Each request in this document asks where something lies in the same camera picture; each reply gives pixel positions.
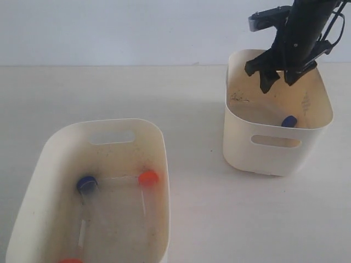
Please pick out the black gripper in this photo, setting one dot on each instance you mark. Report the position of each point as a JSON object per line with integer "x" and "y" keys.
{"x": 292, "y": 49}

